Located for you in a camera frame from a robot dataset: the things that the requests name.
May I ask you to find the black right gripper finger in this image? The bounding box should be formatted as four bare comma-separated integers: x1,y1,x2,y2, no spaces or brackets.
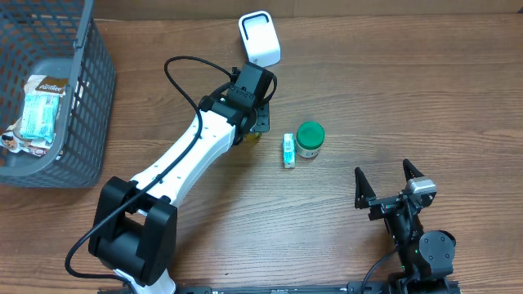
402,158,424,181
355,167,376,209

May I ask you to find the clear bottle with silver cap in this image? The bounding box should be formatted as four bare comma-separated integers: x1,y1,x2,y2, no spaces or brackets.
243,132,262,144

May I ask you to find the small Kleenex tissue pack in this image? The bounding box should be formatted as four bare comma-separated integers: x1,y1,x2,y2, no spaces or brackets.
282,133,296,168

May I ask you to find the green lid jar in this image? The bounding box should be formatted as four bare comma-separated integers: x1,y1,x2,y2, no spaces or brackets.
295,121,325,158

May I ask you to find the teal tissue pack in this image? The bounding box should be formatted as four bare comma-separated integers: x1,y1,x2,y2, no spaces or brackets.
20,94,60,143

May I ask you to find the brown snack packet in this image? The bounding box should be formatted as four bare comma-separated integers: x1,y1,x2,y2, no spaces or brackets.
24,75,69,97

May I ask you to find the colourful snack wrapper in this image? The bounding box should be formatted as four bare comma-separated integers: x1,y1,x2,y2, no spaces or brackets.
1,118,51,158

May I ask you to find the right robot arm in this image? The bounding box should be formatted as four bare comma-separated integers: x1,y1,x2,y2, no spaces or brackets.
348,158,461,294

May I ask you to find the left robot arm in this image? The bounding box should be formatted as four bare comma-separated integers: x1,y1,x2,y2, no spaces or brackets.
84,62,277,293

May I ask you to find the white barcode scanner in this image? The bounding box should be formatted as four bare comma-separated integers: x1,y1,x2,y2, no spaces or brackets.
238,11,281,67

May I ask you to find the grey plastic mesh basket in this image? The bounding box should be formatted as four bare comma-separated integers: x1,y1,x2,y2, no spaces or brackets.
1,1,116,188

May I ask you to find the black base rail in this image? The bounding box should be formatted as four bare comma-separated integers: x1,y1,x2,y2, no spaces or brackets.
97,280,463,294

